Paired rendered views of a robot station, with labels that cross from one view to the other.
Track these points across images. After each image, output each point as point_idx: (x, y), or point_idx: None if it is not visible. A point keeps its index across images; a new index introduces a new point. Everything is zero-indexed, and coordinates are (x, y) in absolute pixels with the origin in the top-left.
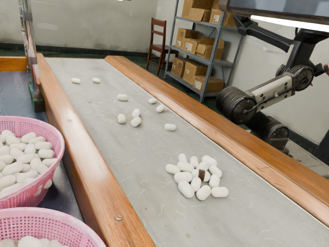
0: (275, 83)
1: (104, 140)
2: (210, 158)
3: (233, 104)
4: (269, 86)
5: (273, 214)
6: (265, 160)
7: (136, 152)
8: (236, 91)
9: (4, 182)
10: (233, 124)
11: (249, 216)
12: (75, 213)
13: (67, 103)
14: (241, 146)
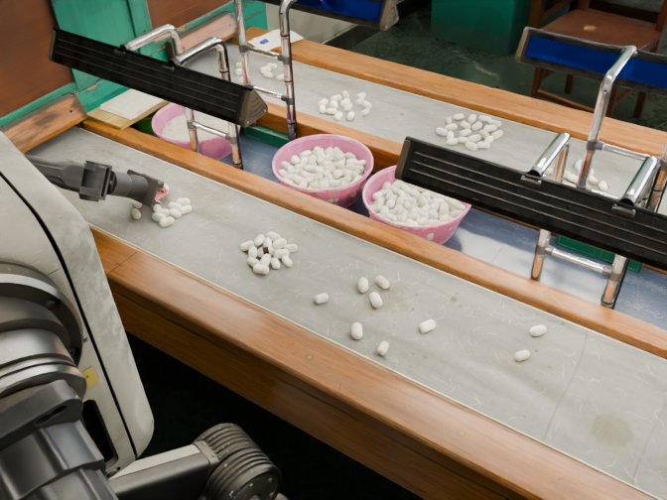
0: (138, 460)
1: (370, 254)
2: (260, 266)
3: (238, 426)
4: (156, 457)
5: (203, 252)
6: (202, 285)
7: (332, 255)
8: (234, 446)
9: (388, 200)
10: (238, 336)
11: (223, 243)
12: None
13: (449, 261)
14: (228, 296)
